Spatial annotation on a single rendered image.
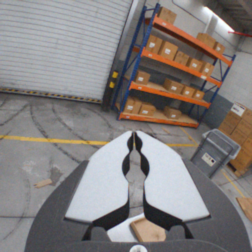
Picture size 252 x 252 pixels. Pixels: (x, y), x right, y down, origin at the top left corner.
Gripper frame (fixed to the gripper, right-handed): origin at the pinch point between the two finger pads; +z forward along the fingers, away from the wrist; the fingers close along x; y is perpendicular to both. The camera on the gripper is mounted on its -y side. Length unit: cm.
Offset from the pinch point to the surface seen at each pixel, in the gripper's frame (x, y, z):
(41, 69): -189, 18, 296
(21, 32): -209, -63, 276
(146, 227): 7, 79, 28
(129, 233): -3, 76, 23
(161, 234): 15, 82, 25
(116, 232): -9, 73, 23
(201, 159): 114, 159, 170
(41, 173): -113, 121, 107
